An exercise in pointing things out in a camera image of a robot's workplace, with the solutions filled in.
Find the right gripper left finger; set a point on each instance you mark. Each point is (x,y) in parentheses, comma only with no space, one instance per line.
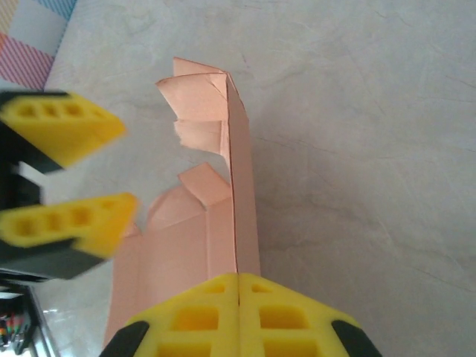
(193,320)

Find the orange paper box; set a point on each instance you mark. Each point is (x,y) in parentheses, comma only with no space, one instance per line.
(193,241)

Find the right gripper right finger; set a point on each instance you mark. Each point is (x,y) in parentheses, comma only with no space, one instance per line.
(290,320)

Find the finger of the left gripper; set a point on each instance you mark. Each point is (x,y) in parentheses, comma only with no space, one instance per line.
(70,227)
(63,122)

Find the long aluminium base rail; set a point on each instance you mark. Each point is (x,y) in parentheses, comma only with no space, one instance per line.
(41,327)

